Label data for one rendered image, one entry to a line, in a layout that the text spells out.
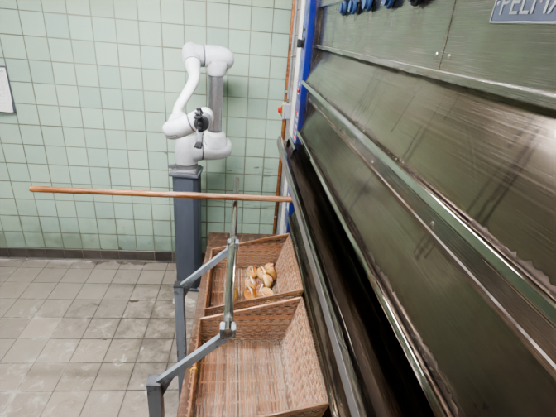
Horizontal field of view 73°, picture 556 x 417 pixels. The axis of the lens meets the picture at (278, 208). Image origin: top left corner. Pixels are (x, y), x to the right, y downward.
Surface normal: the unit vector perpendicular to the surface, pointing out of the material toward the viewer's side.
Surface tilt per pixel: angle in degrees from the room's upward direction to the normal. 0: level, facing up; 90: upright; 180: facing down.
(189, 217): 90
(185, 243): 90
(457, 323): 70
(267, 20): 90
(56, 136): 90
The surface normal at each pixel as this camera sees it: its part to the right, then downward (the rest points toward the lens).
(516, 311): -0.99, -0.04
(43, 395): 0.08, -0.90
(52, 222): 0.07, 0.43
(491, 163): -0.91, -0.35
